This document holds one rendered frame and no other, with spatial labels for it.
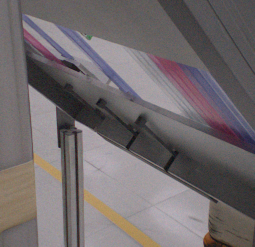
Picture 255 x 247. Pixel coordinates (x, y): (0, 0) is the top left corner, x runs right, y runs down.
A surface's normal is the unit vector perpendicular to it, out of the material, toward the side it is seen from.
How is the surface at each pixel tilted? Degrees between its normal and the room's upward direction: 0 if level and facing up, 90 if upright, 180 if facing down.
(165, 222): 0
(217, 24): 90
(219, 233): 90
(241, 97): 135
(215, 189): 45
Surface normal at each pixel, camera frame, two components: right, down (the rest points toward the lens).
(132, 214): 0.01, -0.92
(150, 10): -0.56, 0.82
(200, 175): -0.55, -0.49
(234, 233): -0.60, 0.30
